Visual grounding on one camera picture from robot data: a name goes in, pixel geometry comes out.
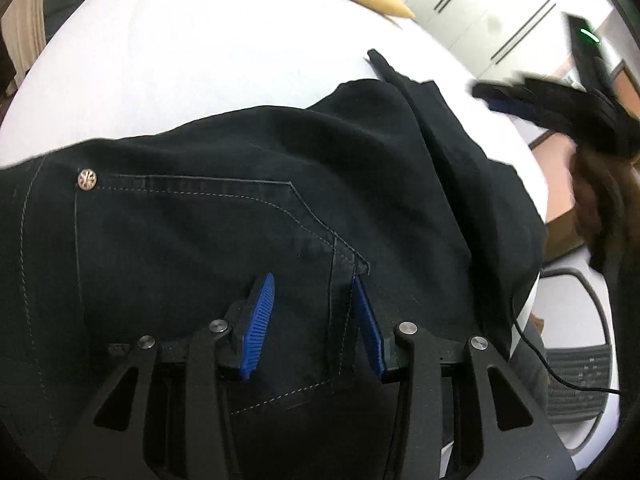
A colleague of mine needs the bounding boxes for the black denim pants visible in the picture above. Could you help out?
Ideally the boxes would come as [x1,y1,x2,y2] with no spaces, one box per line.
[0,49,548,480]

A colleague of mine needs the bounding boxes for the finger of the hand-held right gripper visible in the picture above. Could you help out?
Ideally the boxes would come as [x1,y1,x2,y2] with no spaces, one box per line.
[472,76,601,111]
[487,99,591,133]

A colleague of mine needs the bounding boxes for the black cable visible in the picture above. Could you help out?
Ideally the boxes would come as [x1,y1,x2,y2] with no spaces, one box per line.
[509,294,622,395]

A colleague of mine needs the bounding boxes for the bed with white sheet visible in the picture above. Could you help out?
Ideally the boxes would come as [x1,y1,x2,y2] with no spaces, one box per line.
[0,0,551,226]

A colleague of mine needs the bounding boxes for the person's right hand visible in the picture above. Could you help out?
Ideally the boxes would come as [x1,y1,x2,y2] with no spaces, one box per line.
[572,150,633,271]

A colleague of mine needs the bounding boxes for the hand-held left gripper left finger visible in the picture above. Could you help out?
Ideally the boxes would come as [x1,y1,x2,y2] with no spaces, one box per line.
[50,272,277,480]

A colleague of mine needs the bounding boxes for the beige curtain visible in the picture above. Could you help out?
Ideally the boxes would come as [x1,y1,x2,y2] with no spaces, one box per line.
[0,0,61,86]

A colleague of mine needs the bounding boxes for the white wardrobe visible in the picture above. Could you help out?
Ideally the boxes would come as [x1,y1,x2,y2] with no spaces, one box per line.
[405,0,616,91]

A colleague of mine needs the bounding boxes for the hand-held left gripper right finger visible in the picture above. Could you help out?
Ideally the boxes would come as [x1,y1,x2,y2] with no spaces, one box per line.
[350,275,578,480]

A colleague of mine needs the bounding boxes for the grey mesh chair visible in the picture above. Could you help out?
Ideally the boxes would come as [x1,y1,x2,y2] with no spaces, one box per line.
[510,267,623,456]

